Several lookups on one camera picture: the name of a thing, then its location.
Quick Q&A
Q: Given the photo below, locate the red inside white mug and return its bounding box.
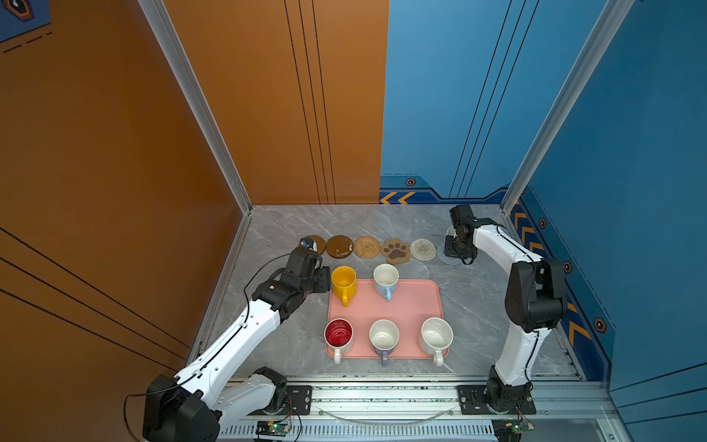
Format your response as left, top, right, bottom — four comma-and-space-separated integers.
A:
324, 319, 354, 364

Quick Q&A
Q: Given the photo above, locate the aluminium front rail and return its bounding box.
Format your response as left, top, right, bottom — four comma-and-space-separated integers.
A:
217, 377, 631, 441

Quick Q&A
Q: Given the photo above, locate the cork paw print coaster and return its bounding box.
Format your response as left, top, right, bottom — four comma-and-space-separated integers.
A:
380, 239, 411, 265

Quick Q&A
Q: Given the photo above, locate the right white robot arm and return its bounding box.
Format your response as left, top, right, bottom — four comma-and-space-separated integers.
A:
444, 204, 568, 414

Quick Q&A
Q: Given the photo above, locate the aluminium corner post left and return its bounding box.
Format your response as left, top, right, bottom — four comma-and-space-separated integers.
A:
138, 0, 252, 215

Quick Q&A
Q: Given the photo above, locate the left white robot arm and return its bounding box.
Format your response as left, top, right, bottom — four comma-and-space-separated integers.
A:
142, 241, 331, 441

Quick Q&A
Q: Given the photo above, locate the right circuit board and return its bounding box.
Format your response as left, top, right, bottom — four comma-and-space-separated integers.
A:
492, 420, 535, 442

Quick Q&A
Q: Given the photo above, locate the aluminium corner post right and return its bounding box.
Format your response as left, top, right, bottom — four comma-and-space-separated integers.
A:
500, 0, 634, 215

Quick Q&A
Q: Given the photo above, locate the woven rattan round coaster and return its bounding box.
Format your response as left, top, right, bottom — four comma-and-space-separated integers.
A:
353, 237, 381, 259

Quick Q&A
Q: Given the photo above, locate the glossy round wooden coaster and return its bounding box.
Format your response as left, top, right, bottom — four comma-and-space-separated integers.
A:
325, 235, 354, 259

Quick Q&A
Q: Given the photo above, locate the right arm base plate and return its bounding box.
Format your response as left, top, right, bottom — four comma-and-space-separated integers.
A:
457, 383, 537, 415

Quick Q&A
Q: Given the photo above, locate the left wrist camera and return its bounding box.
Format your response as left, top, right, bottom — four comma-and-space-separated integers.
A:
300, 237, 315, 250

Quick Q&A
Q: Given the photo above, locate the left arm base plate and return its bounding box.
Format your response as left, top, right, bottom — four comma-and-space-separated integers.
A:
250, 385, 313, 417

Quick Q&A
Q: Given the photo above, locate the light blue woven coaster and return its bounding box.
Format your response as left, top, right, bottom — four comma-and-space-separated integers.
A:
437, 250, 462, 265

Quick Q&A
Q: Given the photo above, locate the yellow mug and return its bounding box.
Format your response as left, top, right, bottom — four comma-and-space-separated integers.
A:
331, 266, 357, 308

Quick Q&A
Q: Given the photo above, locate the left circuit board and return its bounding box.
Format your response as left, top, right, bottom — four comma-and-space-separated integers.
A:
254, 421, 292, 441

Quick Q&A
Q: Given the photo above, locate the multicolour woven round coaster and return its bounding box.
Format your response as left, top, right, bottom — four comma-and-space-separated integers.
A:
410, 239, 436, 262

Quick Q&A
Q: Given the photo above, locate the aluminium corner post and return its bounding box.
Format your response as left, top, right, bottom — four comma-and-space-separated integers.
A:
500, 0, 634, 215
138, 0, 252, 215

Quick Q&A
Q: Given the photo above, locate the purple handled white mug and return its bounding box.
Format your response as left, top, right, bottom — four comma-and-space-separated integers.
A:
369, 320, 401, 368

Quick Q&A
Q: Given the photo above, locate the pink rectangular tray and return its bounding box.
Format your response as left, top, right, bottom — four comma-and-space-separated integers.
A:
327, 279, 444, 360

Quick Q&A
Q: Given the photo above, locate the matte round wooden coaster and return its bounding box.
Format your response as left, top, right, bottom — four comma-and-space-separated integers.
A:
305, 235, 326, 255

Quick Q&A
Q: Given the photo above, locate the circuit board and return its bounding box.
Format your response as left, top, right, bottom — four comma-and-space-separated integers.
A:
492, 420, 535, 442
254, 421, 292, 441

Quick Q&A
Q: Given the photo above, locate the light blue mug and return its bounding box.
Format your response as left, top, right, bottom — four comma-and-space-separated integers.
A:
373, 263, 400, 302

